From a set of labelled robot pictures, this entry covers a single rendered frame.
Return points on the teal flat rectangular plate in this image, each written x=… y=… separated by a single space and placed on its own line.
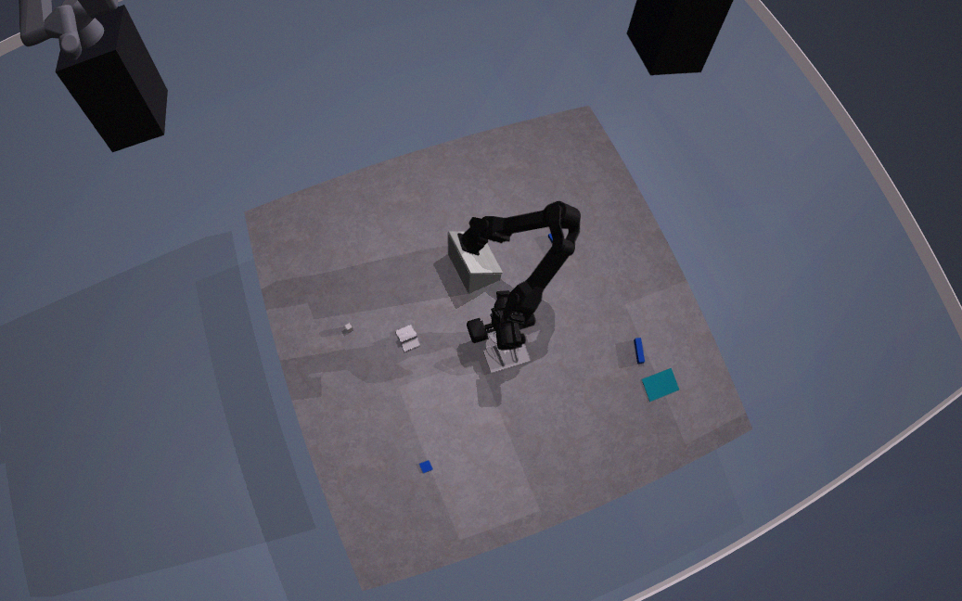
x=660 y=384

